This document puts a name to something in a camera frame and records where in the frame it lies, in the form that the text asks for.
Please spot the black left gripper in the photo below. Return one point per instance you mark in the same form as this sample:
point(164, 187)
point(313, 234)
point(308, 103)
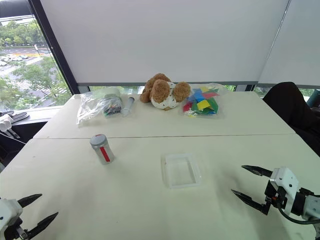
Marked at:
point(15, 232)

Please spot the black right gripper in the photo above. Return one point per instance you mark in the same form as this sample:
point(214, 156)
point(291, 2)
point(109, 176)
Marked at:
point(277, 195)

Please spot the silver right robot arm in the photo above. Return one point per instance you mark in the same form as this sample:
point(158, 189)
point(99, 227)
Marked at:
point(312, 206)

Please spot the clear plastic tray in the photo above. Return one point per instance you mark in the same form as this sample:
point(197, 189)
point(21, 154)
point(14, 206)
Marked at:
point(182, 171)

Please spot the silver can red stripe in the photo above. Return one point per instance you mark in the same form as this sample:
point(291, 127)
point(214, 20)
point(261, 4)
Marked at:
point(105, 155)

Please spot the grey bottle cap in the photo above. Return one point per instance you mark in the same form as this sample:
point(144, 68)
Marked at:
point(97, 140)

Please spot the black chair with cloth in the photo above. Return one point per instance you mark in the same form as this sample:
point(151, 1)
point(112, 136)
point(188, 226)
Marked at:
point(292, 110)

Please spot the white plastic parts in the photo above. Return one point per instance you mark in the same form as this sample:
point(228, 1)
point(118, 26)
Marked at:
point(5, 125)

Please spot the black slipper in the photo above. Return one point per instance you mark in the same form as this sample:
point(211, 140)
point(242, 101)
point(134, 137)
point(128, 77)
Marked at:
point(16, 116)

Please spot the bag of coloured blocks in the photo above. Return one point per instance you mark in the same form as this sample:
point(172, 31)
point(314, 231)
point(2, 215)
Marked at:
point(202, 102)

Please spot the teal object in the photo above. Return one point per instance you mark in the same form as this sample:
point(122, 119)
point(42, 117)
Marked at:
point(314, 98)

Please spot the clear bag of markers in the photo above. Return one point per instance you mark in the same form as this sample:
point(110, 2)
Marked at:
point(92, 107)

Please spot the brown plush teddy bear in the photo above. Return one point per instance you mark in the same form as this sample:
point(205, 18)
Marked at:
point(160, 91)

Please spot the clear plastic syringe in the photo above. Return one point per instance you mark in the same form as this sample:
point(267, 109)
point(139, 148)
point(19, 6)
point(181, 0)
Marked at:
point(127, 106)

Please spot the narrow white roller blind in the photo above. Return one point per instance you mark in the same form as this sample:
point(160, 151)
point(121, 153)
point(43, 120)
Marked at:
point(295, 50)

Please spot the wide white roller blind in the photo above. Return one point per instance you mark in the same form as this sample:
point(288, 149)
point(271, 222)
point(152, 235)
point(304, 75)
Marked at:
point(162, 40)

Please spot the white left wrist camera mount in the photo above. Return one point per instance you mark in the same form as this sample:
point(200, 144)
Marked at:
point(8, 210)

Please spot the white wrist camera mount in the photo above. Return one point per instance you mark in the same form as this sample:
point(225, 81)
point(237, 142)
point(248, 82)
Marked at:
point(8, 210)
point(287, 178)

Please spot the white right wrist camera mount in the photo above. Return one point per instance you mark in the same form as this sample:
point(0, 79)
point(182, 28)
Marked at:
point(287, 178)

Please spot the black window frame pillar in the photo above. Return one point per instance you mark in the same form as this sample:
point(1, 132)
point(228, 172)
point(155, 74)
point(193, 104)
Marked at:
point(53, 47)

